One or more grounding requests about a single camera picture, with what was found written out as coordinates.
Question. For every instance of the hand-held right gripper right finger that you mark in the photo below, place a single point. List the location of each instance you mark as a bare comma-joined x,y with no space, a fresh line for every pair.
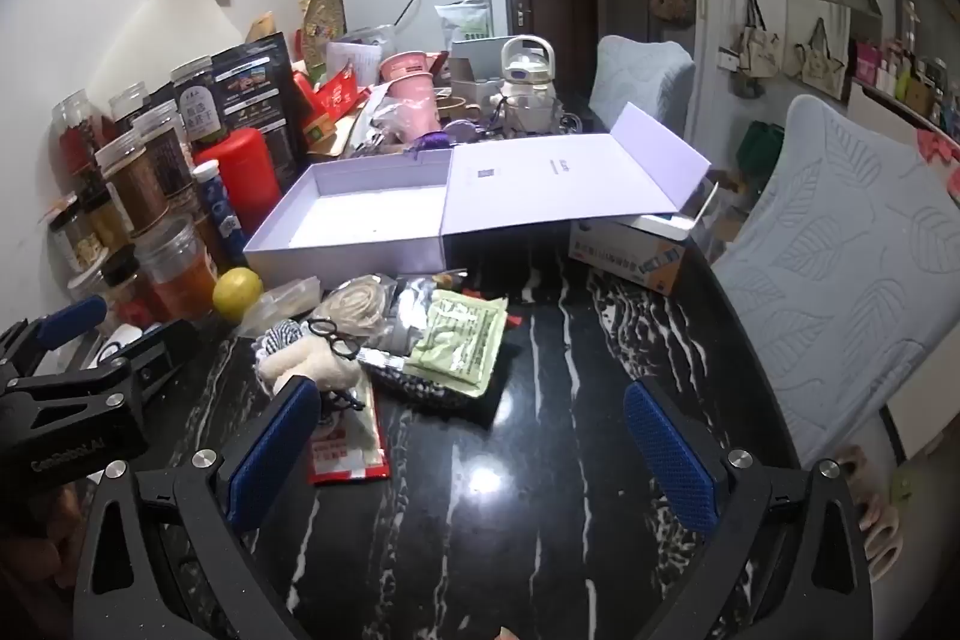
671,456

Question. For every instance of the blue tablet tube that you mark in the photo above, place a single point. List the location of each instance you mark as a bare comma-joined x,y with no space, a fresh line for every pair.
217,205

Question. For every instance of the dark wooden door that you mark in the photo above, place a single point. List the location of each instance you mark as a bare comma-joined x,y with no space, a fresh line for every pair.
551,3

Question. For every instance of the white foam board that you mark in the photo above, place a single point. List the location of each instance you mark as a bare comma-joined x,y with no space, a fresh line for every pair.
180,25

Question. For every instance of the red printed packet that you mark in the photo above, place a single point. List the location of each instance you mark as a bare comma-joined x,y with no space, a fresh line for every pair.
341,91

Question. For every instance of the green sachet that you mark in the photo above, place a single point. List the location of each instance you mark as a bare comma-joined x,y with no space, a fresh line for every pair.
457,340

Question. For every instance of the clear plastic cup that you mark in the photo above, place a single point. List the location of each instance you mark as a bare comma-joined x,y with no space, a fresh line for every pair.
568,123

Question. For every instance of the white carton with vials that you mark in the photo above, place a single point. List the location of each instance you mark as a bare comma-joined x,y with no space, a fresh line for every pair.
472,63

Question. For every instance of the pink printed paper cup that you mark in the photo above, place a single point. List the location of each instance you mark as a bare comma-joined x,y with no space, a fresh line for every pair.
405,64

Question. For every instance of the person's left hand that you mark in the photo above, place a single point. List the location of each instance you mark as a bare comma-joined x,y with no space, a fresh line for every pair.
37,535

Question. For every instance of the grey quilted chair cover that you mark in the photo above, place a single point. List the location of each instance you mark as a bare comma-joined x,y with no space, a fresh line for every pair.
637,81

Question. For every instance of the clear plastic bag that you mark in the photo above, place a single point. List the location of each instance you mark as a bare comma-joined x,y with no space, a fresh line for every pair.
394,123

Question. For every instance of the black patterned packet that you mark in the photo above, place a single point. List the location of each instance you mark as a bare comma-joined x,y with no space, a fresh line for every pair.
427,392

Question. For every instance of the cream character water bottle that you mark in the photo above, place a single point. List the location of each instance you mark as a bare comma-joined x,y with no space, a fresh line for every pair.
525,78

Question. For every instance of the red and green carton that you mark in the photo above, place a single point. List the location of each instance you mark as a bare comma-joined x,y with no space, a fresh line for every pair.
315,119

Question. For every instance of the pink tumbler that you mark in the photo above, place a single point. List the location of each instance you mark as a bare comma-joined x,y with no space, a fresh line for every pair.
416,104

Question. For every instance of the yellow lemon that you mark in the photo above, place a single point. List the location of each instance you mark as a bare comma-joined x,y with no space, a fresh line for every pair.
238,293

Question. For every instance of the brown mug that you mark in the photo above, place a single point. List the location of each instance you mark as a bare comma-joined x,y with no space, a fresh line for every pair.
454,106

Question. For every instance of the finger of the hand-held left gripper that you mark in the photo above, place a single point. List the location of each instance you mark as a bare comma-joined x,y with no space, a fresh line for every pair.
150,362
71,317

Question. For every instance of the group of clear food jars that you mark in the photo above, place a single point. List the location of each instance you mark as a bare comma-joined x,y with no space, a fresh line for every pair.
139,175

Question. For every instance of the woven round plate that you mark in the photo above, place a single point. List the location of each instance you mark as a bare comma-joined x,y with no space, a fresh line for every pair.
326,18

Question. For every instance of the red and white sachet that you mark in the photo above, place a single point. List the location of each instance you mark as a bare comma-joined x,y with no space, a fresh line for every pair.
349,452

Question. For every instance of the red canister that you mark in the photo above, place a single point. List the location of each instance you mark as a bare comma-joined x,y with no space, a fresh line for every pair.
240,175

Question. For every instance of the grey leaf-pattern chair cover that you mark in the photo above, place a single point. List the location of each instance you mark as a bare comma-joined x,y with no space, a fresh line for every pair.
847,250

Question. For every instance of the purple tassel sachet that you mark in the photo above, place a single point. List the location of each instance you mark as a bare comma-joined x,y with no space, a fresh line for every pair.
442,136

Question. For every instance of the blue and white carton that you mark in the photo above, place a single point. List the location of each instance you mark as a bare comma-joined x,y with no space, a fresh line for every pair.
622,257

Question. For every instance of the lavender gift box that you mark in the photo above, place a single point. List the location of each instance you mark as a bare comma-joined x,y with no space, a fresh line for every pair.
540,183

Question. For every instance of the black stand-up pouch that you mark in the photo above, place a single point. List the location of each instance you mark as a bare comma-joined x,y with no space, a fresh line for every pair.
251,85

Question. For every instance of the green and white bag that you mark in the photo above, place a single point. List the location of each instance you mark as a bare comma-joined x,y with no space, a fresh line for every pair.
465,19

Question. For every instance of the row of cosmetic boxes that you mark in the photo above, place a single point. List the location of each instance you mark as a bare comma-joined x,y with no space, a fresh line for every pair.
907,78

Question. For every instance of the white plastic case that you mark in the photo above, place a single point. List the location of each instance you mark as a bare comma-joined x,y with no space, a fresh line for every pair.
675,220

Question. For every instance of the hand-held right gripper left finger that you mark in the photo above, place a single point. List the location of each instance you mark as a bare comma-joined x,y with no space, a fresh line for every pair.
274,452

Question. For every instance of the beige tote bag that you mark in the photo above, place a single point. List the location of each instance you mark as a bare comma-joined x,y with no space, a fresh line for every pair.
821,57
757,48

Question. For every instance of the white paper leaflet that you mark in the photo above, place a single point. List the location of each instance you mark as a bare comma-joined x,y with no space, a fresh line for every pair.
356,59

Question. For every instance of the cream plush toy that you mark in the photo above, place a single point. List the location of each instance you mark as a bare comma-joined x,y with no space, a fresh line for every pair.
300,361

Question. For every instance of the clear plastic container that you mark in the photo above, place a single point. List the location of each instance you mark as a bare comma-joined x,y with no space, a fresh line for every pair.
289,299

